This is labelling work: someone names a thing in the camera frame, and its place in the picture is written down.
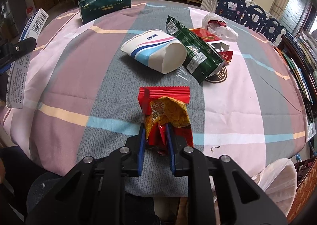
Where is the green tissue pack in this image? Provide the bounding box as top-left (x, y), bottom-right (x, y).
top-left (78, 0), bottom-right (132, 24)

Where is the white lined trash basket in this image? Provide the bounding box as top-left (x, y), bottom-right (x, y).
top-left (252, 158), bottom-right (298, 216)

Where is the navy white baby fence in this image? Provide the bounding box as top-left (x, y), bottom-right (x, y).
top-left (201, 0), bottom-right (287, 46)

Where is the green snack packet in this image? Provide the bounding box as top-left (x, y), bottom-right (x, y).
top-left (165, 16), bottom-right (225, 83)

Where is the striped patchwork tablecloth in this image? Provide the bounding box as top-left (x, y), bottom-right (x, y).
top-left (1, 1), bottom-right (308, 196)

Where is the white plastic bag red scrap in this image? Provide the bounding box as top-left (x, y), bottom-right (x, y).
top-left (201, 13), bottom-right (239, 42)

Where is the brown round coaster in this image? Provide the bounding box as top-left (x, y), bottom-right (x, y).
top-left (205, 66), bottom-right (228, 84)

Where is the crushed white paper cup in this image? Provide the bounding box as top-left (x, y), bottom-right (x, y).
top-left (120, 29), bottom-right (187, 75)

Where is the red gold patterned sofa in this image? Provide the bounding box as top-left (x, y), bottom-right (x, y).
top-left (287, 157), bottom-right (316, 224)

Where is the red cigarette box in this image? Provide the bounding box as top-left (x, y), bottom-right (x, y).
top-left (190, 28), bottom-right (233, 63)

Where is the white medicine box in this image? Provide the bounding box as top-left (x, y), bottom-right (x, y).
top-left (5, 9), bottom-right (48, 108)

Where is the dark wooden side table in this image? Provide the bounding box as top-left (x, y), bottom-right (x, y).
top-left (275, 32), bottom-right (316, 122)

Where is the red snack wrapper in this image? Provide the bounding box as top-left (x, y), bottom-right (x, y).
top-left (137, 86), bottom-right (193, 155)

